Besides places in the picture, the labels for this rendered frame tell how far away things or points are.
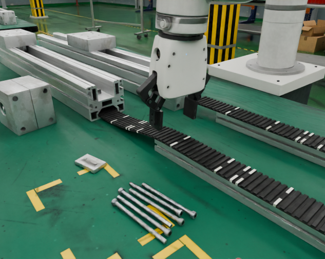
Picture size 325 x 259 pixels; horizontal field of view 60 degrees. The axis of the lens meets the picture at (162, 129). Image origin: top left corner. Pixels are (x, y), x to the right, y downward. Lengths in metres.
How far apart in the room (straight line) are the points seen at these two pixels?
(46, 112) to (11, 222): 0.30
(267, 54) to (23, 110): 0.73
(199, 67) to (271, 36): 0.51
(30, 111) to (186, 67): 0.36
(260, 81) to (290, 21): 0.20
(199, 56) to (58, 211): 0.33
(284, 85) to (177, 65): 0.49
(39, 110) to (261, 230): 0.51
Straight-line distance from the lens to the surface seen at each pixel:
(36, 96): 0.67
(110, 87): 0.72
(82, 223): 0.42
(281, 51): 0.99
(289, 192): 0.44
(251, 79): 0.94
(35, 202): 0.48
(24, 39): 1.20
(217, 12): 3.98
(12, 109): 0.66
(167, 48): 0.45
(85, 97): 0.68
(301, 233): 0.43
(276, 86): 0.89
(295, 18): 0.99
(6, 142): 0.67
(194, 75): 0.50
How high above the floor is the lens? 1.08
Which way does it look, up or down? 28 degrees down
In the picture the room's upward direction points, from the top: straight up
